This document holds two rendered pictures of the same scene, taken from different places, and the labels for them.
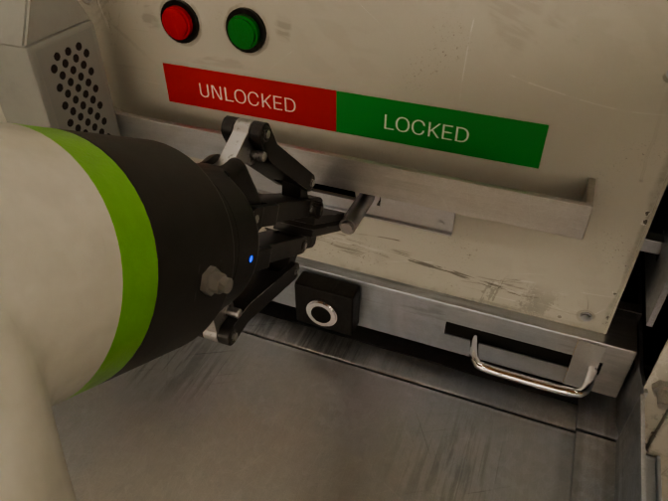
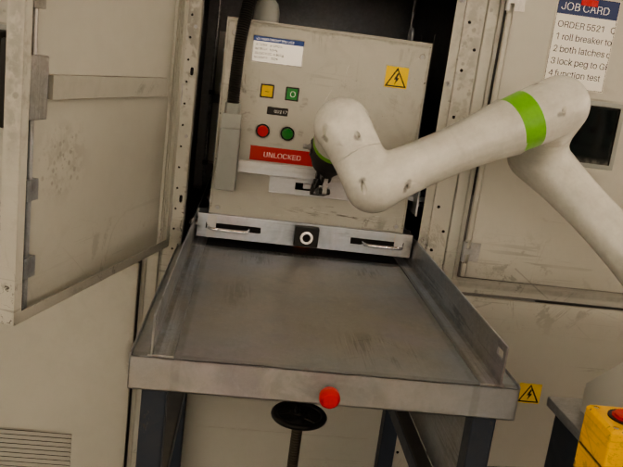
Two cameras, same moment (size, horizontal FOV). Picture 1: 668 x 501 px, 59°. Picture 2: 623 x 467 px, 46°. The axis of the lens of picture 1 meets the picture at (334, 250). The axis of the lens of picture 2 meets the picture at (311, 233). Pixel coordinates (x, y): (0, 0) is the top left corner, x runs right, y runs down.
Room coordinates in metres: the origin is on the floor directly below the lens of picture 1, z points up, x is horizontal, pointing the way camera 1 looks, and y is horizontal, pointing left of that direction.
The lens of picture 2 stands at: (-1.16, 0.81, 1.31)
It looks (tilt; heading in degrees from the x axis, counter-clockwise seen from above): 13 degrees down; 333
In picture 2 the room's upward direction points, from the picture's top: 7 degrees clockwise
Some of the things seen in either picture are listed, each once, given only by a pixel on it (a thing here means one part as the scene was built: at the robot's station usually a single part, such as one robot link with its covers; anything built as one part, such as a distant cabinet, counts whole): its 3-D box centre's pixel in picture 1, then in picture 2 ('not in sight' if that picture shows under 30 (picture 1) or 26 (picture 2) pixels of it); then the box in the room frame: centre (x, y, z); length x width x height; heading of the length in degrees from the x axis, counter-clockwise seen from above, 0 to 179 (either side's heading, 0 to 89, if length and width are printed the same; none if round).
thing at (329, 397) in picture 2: not in sight; (328, 395); (-0.25, 0.27, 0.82); 0.04 x 0.03 x 0.03; 158
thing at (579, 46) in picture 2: not in sight; (581, 44); (0.16, -0.51, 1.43); 0.15 x 0.01 x 0.21; 68
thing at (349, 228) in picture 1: (360, 199); not in sight; (0.41, -0.02, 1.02); 0.06 x 0.02 x 0.04; 158
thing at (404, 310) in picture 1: (340, 280); (305, 233); (0.45, -0.01, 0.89); 0.54 x 0.05 x 0.06; 68
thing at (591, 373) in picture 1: (530, 362); (382, 245); (0.34, -0.17, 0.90); 0.11 x 0.05 x 0.01; 68
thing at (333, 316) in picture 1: (326, 304); (306, 236); (0.41, 0.01, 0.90); 0.06 x 0.03 x 0.05; 68
